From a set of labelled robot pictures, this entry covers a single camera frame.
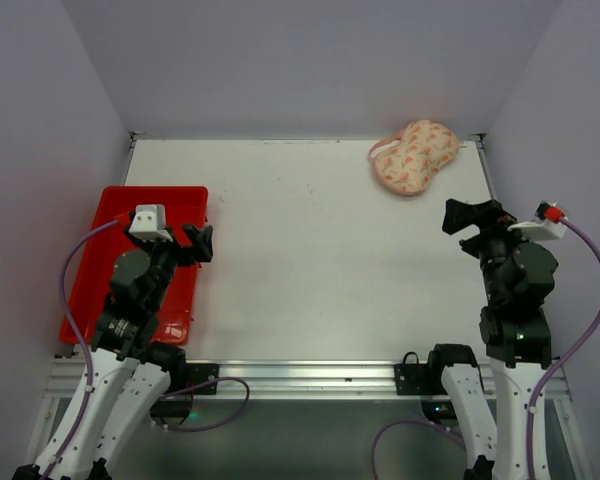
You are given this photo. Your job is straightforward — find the floral mesh laundry bag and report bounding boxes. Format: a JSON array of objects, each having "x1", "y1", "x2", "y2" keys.
[{"x1": 367, "y1": 120, "x2": 465, "y2": 196}]

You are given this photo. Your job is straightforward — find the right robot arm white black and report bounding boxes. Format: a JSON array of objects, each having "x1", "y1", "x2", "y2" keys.
[{"x1": 427, "y1": 199, "x2": 558, "y2": 479}]

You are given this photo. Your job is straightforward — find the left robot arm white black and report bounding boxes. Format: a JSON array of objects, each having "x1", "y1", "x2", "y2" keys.
[{"x1": 14, "y1": 224, "x2": 213, "y2": 479}]

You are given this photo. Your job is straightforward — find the red plastic tray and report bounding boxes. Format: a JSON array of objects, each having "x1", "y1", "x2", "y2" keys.
[{"x1": 69, "y1": 186, "x2": 208, "y2": 345}]

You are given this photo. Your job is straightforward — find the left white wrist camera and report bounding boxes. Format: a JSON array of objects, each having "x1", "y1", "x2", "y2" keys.
[{"x1": 129, "y1": 204, "x2": 171, "y2": 241}]

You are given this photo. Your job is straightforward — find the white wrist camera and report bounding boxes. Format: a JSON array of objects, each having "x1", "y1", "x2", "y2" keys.
[
  {"x1": 129, "y1": 204, "x2": 171, "y2": 241},
  {"x1": 507, "y1": 202, "x2": 567, "y2": 242}
]

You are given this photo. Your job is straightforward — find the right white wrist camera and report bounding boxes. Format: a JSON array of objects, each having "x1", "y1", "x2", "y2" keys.
[{"x1": 507, "y1": 202, "x2": 567, "y2": 242}]

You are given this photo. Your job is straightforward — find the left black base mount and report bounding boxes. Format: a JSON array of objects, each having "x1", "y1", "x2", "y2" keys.
[{"x1": 150, "y1": 363, "x2": 219, "y2": 425}]

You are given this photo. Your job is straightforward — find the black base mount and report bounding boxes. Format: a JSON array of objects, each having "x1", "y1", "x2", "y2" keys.
[
  {"x1": 150, "y1": 363, "x2": 219, "y2": 425},
  {"x1": 393, "y1": 351, "x2": 457, "y2": 424}
]

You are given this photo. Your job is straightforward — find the aluminium front rail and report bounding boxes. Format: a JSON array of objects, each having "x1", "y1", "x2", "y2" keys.
[{"x1": 43, "y1": 359, "x2": 571, "y2": 401}]

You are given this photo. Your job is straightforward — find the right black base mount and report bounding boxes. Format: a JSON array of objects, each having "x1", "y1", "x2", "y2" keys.
[{"x1": 393, "y1": 351, "x2": 457, "y2": 424}]

